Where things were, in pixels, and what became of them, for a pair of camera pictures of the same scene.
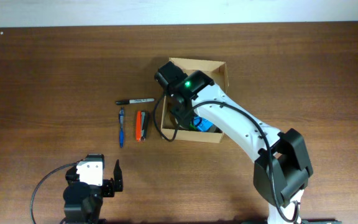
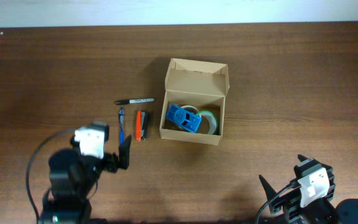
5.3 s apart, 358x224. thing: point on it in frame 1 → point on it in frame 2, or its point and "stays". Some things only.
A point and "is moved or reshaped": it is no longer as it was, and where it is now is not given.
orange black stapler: (142, 121) stays
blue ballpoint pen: (121, 119) stays
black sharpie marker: (134, 101) stays
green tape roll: (191, 127) is moved or reshaped
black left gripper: (108, 186) → (112, 161)
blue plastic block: (202, 124) is moved or reshaped
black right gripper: (181, 115) → (286, 200)
